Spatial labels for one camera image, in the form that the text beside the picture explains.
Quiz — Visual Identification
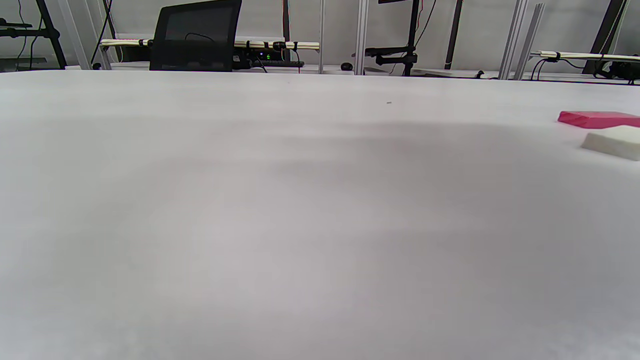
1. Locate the pink domino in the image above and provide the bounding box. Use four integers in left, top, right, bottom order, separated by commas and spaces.
557, 110, 640, 130

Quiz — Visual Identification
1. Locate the cream domino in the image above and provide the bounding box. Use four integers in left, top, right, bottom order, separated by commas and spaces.
580, 125, 640, 162

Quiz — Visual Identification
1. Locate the black device with green light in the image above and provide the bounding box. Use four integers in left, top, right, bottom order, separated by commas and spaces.
232, 49, 306, 70

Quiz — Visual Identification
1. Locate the thin black pole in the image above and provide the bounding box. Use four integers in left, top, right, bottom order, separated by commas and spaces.
281, 0, 292, 43

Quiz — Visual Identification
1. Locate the black mesh office chair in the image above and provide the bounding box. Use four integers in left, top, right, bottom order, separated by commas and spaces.
149, 0, 244, 72

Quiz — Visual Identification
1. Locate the dark pole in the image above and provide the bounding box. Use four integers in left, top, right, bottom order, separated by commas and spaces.
444, 0, 464, 71

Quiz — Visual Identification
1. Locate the aluminium frame post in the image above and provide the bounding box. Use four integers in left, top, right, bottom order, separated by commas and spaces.
515, 2, 547, 81
317, 0, 326, 75
353, 0, 371, 76
56, 0, 93, 71
497, 0, 529, 81

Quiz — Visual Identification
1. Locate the black slanted post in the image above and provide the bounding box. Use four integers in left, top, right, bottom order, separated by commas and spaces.
581, 0, 628, 76

